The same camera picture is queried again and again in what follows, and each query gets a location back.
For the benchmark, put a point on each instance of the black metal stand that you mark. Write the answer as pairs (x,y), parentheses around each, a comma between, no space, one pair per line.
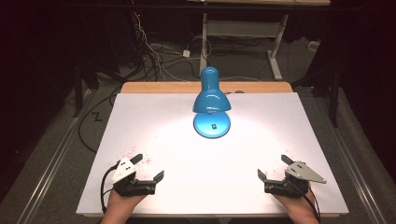
(334,99)
(77,93)

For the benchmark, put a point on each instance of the metal floor rail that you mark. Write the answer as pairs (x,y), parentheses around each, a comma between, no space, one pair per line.
(53,161)
(351,165)

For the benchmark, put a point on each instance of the person's left hand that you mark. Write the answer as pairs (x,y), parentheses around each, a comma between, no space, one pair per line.
(121,203)

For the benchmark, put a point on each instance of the white table cover sheet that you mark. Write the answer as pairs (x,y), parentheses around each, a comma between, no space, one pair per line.
(174,161)

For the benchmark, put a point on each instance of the white metal desk frame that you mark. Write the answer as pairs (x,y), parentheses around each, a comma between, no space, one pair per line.
(243,28)

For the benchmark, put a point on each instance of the white box on floor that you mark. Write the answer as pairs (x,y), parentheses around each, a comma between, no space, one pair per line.
(313,45)

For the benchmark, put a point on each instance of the blue desk lamp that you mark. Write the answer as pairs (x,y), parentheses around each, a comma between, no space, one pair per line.
(211,99)

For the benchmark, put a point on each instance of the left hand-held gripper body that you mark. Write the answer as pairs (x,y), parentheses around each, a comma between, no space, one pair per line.
(126,174)

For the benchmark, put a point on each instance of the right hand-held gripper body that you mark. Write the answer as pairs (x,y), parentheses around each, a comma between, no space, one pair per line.
(300,172)

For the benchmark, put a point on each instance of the person's right hand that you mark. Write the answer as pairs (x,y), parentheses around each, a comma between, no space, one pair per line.
(299,205)

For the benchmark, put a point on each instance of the white power adapter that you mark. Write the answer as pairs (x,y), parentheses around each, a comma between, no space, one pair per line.
(186,53)

